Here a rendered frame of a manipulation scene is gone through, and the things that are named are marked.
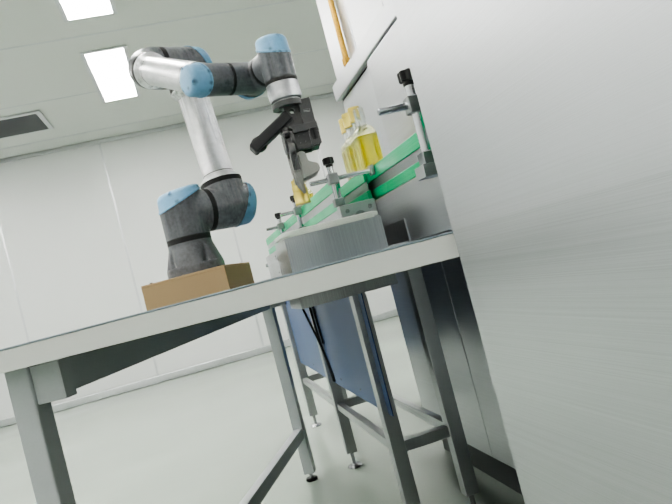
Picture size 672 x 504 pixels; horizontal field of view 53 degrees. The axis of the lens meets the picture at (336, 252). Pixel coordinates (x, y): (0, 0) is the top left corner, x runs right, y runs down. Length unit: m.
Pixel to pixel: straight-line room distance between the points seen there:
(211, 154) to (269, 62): 0.41
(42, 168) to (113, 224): 0.95
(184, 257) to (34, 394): 0.71
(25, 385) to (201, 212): 0.79
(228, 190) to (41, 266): 6.02
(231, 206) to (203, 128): 0.24
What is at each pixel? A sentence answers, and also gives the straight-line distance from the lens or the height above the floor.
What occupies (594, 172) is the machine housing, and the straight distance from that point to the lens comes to 0.56.
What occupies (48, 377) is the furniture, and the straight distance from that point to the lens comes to 1.12.
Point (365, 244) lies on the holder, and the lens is 1.46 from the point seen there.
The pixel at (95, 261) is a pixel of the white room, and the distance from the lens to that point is 7.66.
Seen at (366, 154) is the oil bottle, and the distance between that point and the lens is 1.80.
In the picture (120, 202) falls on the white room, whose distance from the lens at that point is 7.69.
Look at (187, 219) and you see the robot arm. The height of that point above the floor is 0.95.
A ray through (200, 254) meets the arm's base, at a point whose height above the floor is 0.86.
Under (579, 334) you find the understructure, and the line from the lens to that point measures 0.64.
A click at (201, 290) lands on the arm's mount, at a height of 0.77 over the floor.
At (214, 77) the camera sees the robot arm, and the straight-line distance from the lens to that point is 1.57.
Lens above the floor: 0.74
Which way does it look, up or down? 1 degrees up
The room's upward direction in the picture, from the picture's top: 15 degrees counter-clockwise
